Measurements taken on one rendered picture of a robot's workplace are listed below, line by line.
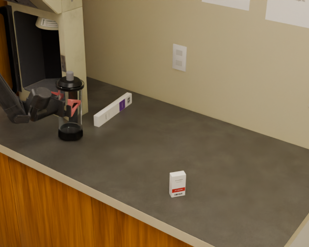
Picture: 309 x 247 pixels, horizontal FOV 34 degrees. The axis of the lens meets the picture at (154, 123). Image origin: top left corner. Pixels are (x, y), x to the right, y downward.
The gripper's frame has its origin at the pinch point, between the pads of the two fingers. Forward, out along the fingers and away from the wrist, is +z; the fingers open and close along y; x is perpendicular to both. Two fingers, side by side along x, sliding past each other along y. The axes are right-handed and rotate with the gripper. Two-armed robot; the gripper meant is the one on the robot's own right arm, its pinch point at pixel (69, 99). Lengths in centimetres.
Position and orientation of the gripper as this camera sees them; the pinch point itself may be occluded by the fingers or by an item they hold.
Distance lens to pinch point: 200.2
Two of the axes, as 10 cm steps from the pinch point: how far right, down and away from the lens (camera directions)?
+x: -0.8, 9.0, 4.4
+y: -8.2, -3.1, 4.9
